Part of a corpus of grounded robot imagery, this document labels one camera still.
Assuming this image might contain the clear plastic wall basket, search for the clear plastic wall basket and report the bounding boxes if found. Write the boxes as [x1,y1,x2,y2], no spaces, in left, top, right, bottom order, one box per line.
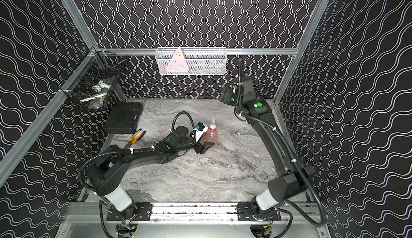
[155,47,228,76]

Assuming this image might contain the pink triangle card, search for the pink triangle card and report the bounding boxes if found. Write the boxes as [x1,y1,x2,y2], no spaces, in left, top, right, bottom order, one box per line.
[165,48,189,74]

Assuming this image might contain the black wire mesh basket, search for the black wire mesh basket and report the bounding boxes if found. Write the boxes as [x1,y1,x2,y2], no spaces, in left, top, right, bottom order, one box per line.
[63,50,126,111]

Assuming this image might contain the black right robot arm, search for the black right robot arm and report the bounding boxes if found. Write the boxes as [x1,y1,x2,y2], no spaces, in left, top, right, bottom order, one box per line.
[219,60,326,227]

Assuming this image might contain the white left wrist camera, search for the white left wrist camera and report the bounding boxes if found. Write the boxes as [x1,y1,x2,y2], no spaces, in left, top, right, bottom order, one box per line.
[193,122,208,142]

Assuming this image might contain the black plastic case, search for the black plastic case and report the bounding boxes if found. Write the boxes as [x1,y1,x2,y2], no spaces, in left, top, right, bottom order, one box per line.
[103,102,143,134]

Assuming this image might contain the white items in basket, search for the white items in basket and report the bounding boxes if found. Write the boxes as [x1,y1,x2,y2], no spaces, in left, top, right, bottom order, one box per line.
[80,80,111,110]

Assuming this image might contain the pink spray nozzle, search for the pink spray nozzle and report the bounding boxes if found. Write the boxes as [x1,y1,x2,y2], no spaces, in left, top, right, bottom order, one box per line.
[209,118,216,129]

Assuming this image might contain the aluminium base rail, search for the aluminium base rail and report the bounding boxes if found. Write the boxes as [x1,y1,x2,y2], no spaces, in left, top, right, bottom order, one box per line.
[64,202,320,225]

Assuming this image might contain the pink transparent spray bottle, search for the pink transparent spray bottle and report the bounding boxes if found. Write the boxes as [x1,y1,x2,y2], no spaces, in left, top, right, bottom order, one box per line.
[201,128,218,145]

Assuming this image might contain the yellow handled pliers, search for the yellow handled pliers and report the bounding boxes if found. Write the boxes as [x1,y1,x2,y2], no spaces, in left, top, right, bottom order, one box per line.
[124,129,146,149]

